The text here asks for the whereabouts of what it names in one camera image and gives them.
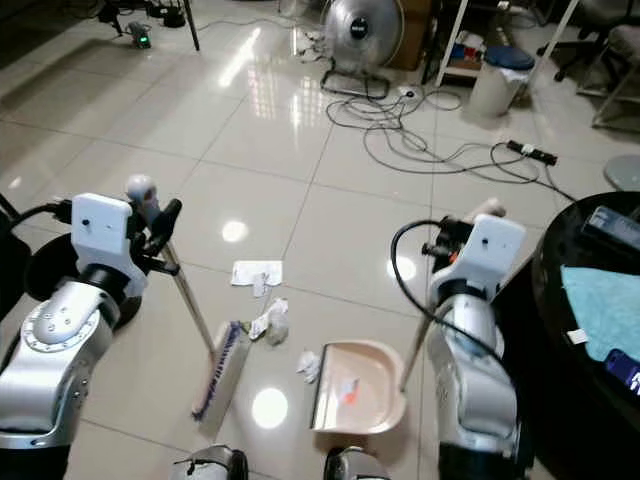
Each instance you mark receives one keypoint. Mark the small white tag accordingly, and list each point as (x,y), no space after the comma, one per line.
(577,336)

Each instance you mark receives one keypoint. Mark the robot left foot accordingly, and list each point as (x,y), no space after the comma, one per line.
(208,465)

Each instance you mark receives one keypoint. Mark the grey floor fan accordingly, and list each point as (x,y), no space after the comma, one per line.
(363,30)

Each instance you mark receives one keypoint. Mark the brown cardboard box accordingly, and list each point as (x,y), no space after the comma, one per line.
(412,30)

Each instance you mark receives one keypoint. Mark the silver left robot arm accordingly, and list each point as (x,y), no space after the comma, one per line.
(60,360)

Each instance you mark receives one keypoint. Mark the flat white paper sheet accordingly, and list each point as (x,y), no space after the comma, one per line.
(255,272)

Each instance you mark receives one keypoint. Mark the red and white scrap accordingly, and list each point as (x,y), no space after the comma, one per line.
(350,390)

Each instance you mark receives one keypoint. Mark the black power strip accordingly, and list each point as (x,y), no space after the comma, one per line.
(532,152)

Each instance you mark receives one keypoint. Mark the small crumpled white paper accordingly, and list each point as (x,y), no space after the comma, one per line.
(308,367)

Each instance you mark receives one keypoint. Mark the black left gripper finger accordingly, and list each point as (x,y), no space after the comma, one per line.
(165,222)

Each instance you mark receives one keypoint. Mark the dark blue item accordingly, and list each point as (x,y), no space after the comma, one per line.
(625,368)

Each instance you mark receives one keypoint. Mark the broom with beige grip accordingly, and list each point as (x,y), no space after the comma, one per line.
(222,375)

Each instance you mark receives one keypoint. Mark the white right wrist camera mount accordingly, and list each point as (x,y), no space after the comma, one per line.
(490,250)

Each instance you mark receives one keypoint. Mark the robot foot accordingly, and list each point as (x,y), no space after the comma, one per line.
(362,466)
(208,465)

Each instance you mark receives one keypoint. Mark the black round table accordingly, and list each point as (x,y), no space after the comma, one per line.
(560,420)

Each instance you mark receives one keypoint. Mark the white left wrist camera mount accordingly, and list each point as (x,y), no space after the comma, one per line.
(105,230)

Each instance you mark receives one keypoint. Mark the large crumpled white tissue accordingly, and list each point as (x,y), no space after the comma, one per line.
(270,320)

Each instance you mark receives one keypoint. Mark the device with green light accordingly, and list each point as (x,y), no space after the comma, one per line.
(142,38)

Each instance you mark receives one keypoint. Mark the black flat device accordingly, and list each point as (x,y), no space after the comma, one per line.
(615,228)

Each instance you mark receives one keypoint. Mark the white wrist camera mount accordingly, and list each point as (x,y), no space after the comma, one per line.
(105,230)
(490,250)

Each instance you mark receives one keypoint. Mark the black table leg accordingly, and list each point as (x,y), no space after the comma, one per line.
(191,28)

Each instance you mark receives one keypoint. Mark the white bin with blue lid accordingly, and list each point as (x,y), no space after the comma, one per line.
(500,90)

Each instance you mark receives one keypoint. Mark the black office chair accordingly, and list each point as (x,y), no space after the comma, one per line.
(585,40)

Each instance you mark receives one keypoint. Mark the white power socket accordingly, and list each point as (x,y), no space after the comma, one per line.
(407,92)

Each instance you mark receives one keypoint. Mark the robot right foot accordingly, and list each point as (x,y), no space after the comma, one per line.
(362,466)

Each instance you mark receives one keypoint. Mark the colourful box stack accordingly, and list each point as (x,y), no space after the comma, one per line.
(465,50)

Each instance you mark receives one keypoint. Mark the teal cloth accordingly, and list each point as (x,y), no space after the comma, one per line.
(605,310)

